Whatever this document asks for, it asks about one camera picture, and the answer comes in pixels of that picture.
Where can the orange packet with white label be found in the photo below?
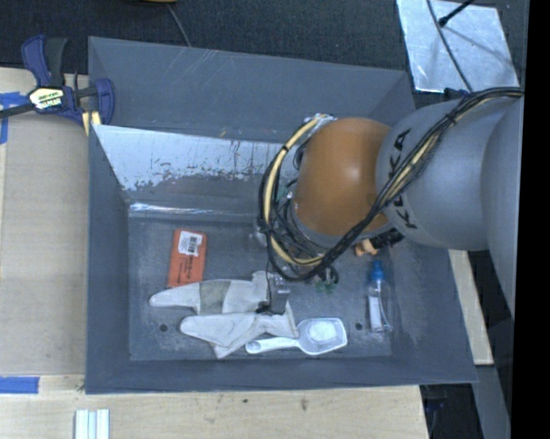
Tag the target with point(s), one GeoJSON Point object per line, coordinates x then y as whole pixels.
{"type": "Point", "coordinates": [185, 265]}

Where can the grey metal bin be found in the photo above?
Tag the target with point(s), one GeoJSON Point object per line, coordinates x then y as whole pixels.
{"type": "Point", "coordinates": [180, 87]}

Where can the white glove with grey patch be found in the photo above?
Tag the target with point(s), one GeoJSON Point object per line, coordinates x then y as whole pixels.
{"type": "Point", "coordinates": [180, 296]}

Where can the black cylinder on white bracket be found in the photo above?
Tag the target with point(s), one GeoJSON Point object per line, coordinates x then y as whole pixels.
{"type": "Point", "coordinates": [389, 237]}

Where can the white plastic scoop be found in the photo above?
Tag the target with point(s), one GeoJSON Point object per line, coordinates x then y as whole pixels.
{"type": "Point", "coordinates": [322, 336]}

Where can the clear spray bottle blue cap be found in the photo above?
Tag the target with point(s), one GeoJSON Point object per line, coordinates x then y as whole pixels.
{"type": "Point", "coordinates": [375, 305]}

